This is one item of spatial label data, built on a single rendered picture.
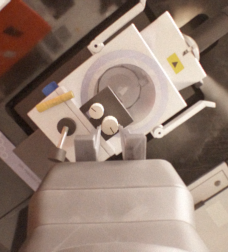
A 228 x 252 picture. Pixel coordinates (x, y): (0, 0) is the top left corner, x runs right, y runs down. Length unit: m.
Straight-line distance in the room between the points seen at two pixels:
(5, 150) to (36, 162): 0.10
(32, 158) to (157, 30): 0.21
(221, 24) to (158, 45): 0.07
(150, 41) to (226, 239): 0.41
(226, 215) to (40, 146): 0.36
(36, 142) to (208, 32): 0.23
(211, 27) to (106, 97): 0.14
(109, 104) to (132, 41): 0.07
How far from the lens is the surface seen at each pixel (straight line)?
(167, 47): 0.22
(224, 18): 0.25
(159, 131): 0.20
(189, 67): 0.22
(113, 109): 0.17
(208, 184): 0.37
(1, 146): 0.34
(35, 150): 0.24
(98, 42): 0.18
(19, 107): 0.32
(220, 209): 0.42
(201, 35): 0.24
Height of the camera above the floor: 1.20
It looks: 8 degrees down
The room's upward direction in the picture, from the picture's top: 54 degrees clockwise
